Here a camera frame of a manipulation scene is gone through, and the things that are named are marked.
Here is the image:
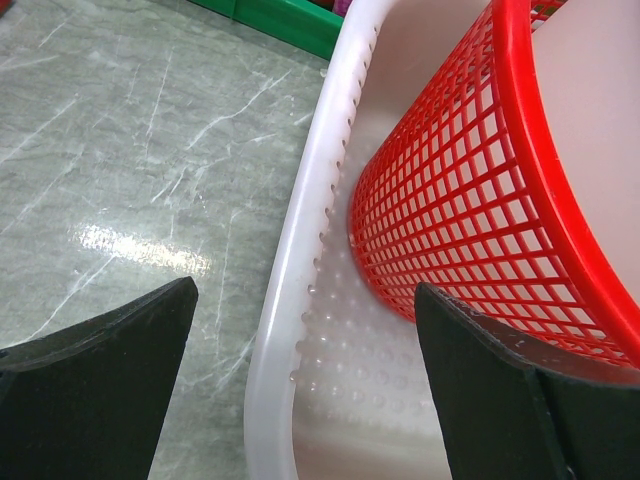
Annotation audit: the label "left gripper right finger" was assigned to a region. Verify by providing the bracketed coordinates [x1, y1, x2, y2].
[414, 283, 639, 479]

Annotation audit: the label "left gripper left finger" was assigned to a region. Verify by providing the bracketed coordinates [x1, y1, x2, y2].
[1, 277, 198, 479]

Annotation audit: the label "white perforated rectangular basket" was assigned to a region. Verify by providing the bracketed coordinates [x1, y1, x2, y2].
[244, 1, 484, 479]

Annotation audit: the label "red mesh basket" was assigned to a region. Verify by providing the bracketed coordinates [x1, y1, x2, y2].
[349, 1, 639, 366]

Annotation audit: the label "white round bucket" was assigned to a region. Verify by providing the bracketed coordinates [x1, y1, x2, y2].
[532, 0, 639, 299]

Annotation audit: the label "green plastic tray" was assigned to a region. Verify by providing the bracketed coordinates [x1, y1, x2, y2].
[193, 0, 343, 60]

